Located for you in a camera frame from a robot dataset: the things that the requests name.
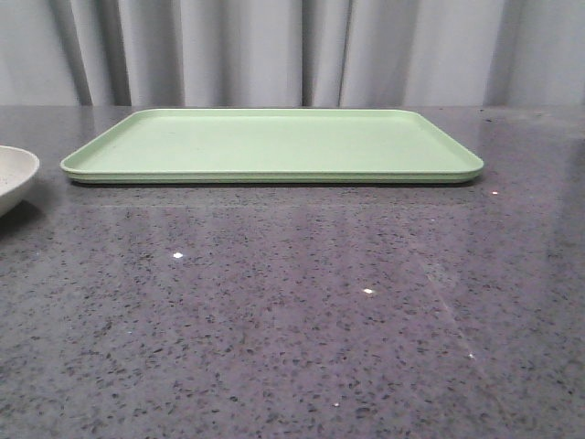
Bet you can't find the white speckled plate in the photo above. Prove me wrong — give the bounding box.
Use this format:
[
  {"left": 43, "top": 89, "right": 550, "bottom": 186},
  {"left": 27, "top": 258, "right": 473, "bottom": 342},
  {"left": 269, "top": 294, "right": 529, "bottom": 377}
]
[{"left": 0, "top": 145, "right": 40, "bottom": 216}]

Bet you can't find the light green plastic tray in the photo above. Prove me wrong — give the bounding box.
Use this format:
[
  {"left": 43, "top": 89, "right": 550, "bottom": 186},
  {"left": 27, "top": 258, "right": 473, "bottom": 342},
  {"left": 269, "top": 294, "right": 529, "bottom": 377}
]
[{"left": 60, "top": 109, "right": 484, "bottom": 184}]

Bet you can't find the grey pleated curtain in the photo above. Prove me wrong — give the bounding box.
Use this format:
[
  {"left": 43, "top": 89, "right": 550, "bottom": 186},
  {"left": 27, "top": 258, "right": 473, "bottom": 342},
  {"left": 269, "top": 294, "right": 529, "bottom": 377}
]
[{"left": 1, "top": 1, "right": 584, "bottom": 107}]

